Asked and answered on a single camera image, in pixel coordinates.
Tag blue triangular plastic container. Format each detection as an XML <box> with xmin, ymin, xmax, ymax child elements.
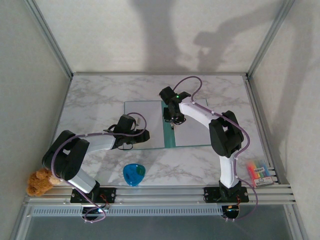
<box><xmin>122</xmin><ymin>163</ymin><xmax>146</xmax><ymax>188</ymax></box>

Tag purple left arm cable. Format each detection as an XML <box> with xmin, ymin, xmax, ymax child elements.
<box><xmin>51</xmin><ymin>112</ymin><xmax>148</xmax><ymax>223</ymax></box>

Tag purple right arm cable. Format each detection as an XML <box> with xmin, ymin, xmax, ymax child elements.
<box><xmin>172</xmin><ymin>76</ymin><xmax>258</xmax><ymax>222</ymax></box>

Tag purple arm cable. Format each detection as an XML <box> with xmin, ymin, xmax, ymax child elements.
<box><xmin>172</xmin><ymin>76</ymin><xmax>258</xmax><ymax>222</ymax></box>
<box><xmin>51</xmin><ymin>112</ymin><xmax>148</xmax><ymax>223</ymax></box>

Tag aluminium side rail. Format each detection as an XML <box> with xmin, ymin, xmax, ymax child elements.
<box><xmin>243</xmin><ymin>74</ymin><xmax>293</xmax><ymax>187</ymax></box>

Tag brown teddy bear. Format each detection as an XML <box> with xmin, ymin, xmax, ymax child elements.
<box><xmin>26</xmin><ymin>167</ymin><xmax>63</xmax><ymax>197</ymax></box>

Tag aluminium frame bar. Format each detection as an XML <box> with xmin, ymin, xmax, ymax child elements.
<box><xmin>71</xmin><ymin>71</ymin><xmax>251</xmax><ymax>77</ymax></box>

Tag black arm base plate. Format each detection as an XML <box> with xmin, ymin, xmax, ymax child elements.
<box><xmin>70</xmin><ymin>187</ymin><xmax>117</xmax><ymax>204</ymax></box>
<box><xmin>203</xmin><ymin>186</ymin><xmax>250</xmax><ymax>203</ymax></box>

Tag aluminium frame post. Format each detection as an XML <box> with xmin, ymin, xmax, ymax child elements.
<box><xmin>23</xmin><ymin>0</ymin><xmax>74</xmax><ymax>79</ymax></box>
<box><xmin>246</xmin><ymin>0</ymin><xmax>297</xmax><ymax>79</ymax></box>

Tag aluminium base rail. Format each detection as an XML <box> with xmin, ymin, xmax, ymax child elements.
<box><xmin>23</xmin><ymin>184</ymin><xmax>297</xmax><ymax>206</ymax></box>

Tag green clip folder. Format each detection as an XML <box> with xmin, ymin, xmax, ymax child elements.
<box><xmin>123</xmin><ymin>98</ymin><xmax>216</xmax><ymax>151</ymax></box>

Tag grey slotted cable duct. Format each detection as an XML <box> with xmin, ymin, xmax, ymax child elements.
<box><xmin>31</xmin><ymin>204</ymin><xmax>225</xmax><ymax>217</ymax></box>

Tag pack of coloured highlighters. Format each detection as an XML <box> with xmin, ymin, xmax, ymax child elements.
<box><xmin>246</xmin><ymin>159</ymin><xmax>275</xmax><ymax>189</ymax></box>

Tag thin black camera cable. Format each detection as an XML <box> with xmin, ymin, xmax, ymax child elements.
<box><xmin>116</xmin><ymin>142</ymin><xmax>134</xmax><ymax>151</ymax></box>
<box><xmin>172</xmin><ymin>116</ymin><xmax>188</xmax><ymax>126</ymax></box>

